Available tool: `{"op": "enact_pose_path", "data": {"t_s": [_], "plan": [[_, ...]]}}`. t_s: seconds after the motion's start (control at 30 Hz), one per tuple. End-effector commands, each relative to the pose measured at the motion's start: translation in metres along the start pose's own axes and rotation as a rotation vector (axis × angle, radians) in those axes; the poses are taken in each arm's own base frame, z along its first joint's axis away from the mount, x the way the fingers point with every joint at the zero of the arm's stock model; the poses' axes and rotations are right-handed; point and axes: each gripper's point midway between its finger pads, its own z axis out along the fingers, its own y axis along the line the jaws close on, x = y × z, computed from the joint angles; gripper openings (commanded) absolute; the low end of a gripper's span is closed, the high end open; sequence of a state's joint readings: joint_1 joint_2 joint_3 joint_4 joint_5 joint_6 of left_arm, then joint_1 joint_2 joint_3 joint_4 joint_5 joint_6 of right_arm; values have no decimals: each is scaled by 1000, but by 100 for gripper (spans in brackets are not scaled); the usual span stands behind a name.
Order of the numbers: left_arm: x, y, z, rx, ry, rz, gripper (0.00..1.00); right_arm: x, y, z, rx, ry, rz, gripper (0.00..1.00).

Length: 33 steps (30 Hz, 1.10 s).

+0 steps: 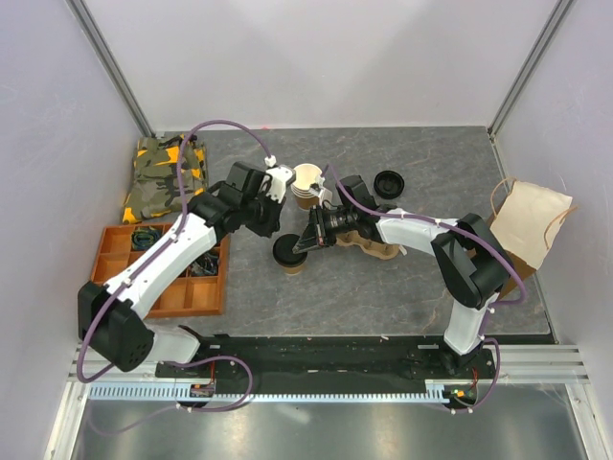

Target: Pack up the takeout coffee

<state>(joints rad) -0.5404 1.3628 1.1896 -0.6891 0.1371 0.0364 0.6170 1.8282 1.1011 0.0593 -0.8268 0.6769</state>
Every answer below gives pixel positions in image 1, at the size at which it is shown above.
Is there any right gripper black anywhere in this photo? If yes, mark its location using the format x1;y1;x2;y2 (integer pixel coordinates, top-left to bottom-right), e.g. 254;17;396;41
294;205;357;254

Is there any black plastic cup lid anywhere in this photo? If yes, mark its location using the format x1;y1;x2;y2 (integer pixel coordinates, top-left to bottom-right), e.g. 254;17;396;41
272;233;307;267

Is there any single brown paper cup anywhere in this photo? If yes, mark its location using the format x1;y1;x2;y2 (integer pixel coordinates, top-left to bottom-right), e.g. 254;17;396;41
281;261;306;276

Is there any cardboard cup carrier tray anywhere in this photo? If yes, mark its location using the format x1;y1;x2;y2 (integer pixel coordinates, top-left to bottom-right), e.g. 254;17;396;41
335;230;400;260

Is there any brown paper bag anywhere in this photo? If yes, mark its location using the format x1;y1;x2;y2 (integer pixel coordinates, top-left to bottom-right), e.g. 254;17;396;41
488;177;578;282

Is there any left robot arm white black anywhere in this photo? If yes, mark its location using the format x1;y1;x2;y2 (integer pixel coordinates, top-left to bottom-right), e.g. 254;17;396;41
78;162;295;377

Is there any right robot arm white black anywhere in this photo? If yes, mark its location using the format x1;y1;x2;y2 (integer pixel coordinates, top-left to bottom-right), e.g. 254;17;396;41
292;175;513;378

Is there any stack of paper cups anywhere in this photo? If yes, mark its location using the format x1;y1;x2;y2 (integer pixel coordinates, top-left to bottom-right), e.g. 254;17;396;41
290;163;322;210

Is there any orange wooden compartment tray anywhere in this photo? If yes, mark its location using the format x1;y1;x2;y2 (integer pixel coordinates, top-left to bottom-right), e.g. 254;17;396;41
90;222;230;319

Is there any camouflage cloth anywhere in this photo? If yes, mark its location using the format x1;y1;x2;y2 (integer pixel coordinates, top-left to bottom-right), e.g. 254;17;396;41
122;134;208;224

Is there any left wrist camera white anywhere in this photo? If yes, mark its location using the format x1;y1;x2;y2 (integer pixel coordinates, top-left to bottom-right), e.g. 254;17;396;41
261;165;296;203

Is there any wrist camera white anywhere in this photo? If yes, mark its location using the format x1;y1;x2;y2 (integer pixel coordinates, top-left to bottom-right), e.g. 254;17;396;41
308;174;332;209
261;165;296;203

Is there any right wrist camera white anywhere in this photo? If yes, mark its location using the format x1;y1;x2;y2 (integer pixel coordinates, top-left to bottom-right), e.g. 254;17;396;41
308;174;332;209

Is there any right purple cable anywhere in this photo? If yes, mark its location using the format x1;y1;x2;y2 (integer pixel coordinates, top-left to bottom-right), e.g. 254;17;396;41
323;165;528;418

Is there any purple cable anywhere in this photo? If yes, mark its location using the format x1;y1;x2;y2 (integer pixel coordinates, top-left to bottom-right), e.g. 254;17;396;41
76;119;279;384
323;165;528;418

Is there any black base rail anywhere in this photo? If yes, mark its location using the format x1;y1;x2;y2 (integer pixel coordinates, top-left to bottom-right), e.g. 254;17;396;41
155;334;495;396

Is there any white slotted cable duct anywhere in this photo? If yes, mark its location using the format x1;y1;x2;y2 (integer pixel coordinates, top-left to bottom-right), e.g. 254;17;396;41
89;381;449;403

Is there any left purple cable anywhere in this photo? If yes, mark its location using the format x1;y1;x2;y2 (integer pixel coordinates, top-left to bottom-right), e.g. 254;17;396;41
76;119;279;384

